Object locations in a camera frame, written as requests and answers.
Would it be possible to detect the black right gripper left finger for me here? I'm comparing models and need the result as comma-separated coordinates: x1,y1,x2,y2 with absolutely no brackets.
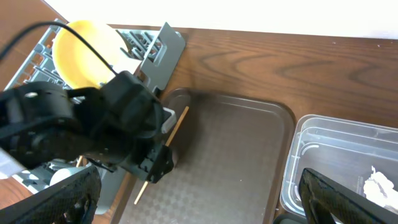
1,167,101,223

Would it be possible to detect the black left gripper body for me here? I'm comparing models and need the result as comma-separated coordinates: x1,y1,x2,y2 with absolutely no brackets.
83,71,174,184

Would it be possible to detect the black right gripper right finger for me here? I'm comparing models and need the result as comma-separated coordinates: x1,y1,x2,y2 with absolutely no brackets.
298,168,397,224

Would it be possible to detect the white ribbed cup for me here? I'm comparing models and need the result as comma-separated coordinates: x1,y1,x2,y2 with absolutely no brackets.
50,167,86,186

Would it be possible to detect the wooden chopstick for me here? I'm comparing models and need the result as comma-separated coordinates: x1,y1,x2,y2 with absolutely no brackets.
134,106,189,205
76,156,83,167

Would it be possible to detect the yellow round plate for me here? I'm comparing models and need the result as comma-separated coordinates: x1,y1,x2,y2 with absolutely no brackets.
52,21,127,88

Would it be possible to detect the pale pink bowl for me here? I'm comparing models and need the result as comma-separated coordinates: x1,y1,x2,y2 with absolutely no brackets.
111,57,142,74

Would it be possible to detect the clear plastic waste bin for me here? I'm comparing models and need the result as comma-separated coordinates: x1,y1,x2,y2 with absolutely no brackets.
280,114,397,217

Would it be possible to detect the crumpled white tissue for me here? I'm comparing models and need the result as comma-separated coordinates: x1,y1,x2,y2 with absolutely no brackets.
363,166,397,214

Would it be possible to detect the grey plastic dish rack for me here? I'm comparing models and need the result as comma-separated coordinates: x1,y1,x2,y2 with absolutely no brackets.
1,21,185,213

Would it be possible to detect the dark brown serving tray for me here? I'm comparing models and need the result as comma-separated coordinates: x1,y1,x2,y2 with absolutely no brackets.
113,88,294,223

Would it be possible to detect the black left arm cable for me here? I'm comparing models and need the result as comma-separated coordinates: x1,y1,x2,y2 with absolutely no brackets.
0,21,119,77

